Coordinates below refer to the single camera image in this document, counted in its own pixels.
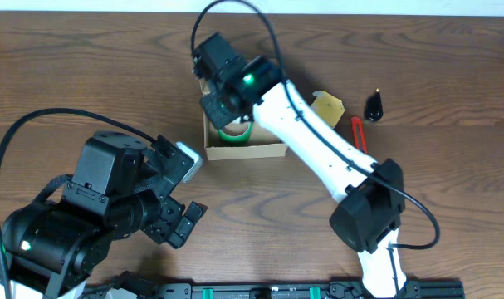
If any brown cardboard box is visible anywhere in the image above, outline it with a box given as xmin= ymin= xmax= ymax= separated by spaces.
xmin=198 ymin=76 xmax=290 ymax=162

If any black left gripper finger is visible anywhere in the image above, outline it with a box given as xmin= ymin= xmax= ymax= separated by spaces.
xmin=167 ymin=217 xmax=194 ymax=249
xmin=184 ymin=201 xmax=208 ymax=224

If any green tape roll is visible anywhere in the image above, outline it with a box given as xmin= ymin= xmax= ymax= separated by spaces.
xmin=218 ymin=122 xmax=253 ymax=144

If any black teardrop tape measure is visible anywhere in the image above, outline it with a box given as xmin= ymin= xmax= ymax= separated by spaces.
xmin=364 ymin=88 xmax=384 ymax=122

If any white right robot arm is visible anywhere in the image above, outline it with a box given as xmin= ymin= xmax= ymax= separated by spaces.
xmin=193 ymin=33 xmax=406 ymax=297

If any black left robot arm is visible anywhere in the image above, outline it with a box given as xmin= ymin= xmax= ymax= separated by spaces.
xmin=0 ymin=130 xmax=207 ymax=298

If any red utility knife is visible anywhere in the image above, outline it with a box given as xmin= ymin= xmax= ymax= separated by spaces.
xmin=350 ymin=116 xmax=368 ymax=154

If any yellow sticky note pad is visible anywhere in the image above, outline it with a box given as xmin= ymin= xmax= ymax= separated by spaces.
xmin=311 ymin=91 xmax=345 ymax=128

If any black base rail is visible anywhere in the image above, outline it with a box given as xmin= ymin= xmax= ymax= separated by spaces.
xmin=157 ymin=280 xmax=466 ymax=299

